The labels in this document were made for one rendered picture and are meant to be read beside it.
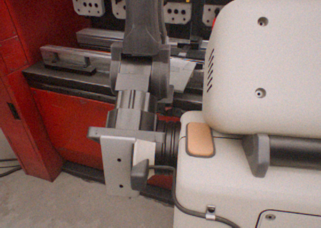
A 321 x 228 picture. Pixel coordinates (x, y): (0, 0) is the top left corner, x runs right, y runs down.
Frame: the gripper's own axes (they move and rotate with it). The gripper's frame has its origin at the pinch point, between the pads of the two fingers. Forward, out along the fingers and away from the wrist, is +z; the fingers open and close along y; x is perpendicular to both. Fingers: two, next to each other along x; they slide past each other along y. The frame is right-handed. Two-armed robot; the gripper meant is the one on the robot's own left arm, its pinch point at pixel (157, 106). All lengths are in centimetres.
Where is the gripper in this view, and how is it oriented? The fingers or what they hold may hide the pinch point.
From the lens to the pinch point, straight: 75.0
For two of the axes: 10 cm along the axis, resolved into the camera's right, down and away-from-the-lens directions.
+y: -9.9, -0.7, 1.0
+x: -1.0, 8.8, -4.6
